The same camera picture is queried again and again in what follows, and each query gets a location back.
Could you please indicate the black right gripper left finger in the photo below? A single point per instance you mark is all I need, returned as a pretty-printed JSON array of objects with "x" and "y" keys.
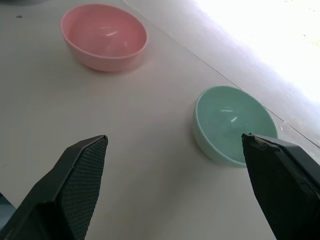
[{"x": 62, "y": 190}]

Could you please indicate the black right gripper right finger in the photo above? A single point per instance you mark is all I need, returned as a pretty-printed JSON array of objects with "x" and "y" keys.
[{"x": 280, "y": 185}]

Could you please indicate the green plastic bowl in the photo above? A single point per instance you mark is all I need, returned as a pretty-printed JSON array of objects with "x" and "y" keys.
[{"x": 220, "y": 120}]

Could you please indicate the pink plastic bowl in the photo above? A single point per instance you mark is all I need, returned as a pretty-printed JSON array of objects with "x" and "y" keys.
[{"x": 105, "y": 37}]

